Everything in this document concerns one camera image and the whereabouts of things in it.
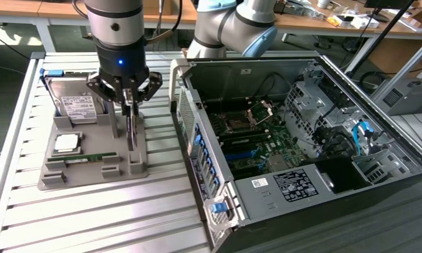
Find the open grey PC case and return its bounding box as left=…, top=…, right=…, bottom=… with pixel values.
left=168, top=51, right=422, bottom=253

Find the CPU socket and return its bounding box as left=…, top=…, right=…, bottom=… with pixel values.
left=224, top=112, right=257, bottom=132

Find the black computer monitor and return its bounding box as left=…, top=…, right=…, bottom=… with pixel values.
left=363, top=0, right=414, bottom=22

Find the green RAM stick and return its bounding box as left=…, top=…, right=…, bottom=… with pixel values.
left=47, top=152, right=117, bottom=164

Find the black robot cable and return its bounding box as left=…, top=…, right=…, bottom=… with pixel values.
left=170, top=0, right=184, bottom=33

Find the hard disk in blue carrier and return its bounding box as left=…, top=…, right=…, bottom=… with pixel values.
left=38, top=67, right=107, bottom=124

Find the grey power supply unit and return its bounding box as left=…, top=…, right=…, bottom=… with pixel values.
left=230, top=164, right=335, bottom=221

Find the brown cardboard box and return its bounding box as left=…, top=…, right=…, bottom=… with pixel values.
left=142, top=0, right=173, bottom=15

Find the aluminium profile frame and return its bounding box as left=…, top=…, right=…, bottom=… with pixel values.
left=371, top=43, right=422, bottom=106

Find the metal socket cover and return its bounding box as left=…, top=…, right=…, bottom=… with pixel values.
left=246, top=100, right=275, bottom=126

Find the silver CPU chip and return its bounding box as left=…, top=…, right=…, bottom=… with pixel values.
left=54, top=134, right=79, bottom=152

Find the black RAM stick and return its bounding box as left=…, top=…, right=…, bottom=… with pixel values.
left=220, top=133, right=271, bottom=148

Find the blue wire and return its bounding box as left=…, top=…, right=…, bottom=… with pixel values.
left=351, top=118, right=375, bottom=156

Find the grey plastic parts rack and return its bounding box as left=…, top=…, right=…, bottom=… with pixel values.
left=37, top=88, right=150, bottom=191

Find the grey computer tower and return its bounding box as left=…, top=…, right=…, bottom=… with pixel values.
left=371, top=77, right=422, bottom=116

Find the graphics card with black shroud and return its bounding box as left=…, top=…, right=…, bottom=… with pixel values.
left=121, top=88, right=142, bottom=152

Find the black slanted pole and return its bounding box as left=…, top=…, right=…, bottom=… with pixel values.
left=344, top=0, right=418, bottom=77

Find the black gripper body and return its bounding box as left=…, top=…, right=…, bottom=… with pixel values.
left=93, top=36, right=152, bottom=80

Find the wooden office desk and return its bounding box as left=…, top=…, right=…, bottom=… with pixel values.
left=275, top=0, right=422, bottom=77
left=0, top=0, right=197, bottom=52

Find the grey chipset heatsink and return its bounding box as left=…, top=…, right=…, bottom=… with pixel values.
left=267, top=155, right=291, bottom=171

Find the green motherboard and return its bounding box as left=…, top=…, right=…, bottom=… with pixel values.
left=205, top=110, right=309, bottom=177

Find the metal disk bay cage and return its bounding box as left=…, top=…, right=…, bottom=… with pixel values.
left=284, top=65, right=359, bottom=132

